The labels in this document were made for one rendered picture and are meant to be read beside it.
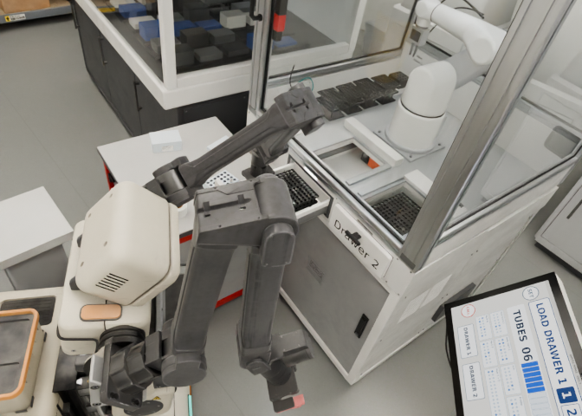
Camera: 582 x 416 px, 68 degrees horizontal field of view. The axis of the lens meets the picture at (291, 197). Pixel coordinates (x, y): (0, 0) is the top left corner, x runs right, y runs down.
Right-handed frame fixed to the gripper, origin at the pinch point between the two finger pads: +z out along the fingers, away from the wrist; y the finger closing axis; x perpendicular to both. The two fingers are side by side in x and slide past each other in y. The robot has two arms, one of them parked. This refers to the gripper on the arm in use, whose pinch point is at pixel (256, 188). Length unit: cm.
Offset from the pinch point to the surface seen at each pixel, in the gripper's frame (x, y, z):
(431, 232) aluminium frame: 54, -24, -24
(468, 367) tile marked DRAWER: 86, -8, -16
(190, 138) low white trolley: -56, -1, 25
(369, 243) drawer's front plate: 39.8, -20.7, -0.5
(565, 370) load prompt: 97, -16, -34
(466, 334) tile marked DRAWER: 80, -16, -15
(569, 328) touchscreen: 92, -25, -35
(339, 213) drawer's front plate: 23.8, -20.9, 1.3
